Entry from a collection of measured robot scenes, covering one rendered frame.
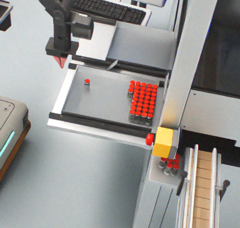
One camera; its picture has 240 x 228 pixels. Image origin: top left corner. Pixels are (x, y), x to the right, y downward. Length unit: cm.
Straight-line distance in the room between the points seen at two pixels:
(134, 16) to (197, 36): 105
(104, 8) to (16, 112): 74
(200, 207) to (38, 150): 144
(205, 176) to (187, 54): 45
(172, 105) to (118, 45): 64
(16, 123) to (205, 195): 131
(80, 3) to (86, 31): 90
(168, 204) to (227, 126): 54
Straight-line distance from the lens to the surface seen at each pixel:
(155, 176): 161
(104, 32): 213
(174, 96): 147
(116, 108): 178
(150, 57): 203
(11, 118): 255
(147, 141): 153
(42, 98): 302
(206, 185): 157
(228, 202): 191
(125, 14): 236
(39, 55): 333
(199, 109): 151
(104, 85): 186
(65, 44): 155
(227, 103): 148
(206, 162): 163
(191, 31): 131
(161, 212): 201
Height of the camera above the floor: 218
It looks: 47 degrees down
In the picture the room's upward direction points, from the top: 9 degrees clockwise
